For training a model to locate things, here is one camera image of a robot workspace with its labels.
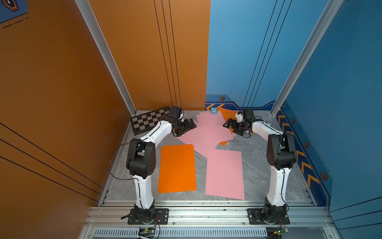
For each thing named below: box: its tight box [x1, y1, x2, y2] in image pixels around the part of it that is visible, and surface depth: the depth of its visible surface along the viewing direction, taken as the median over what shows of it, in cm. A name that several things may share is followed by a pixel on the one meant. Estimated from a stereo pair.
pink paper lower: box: [177, 111, 237, 158], surface depth 110 cm
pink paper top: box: [204, 148, 245, 201], surface depth 89 cm
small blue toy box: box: [210, 106, 218, 115], surface depth 122 cm
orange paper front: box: [157, 143, 197, 194], surface depth 91 cm
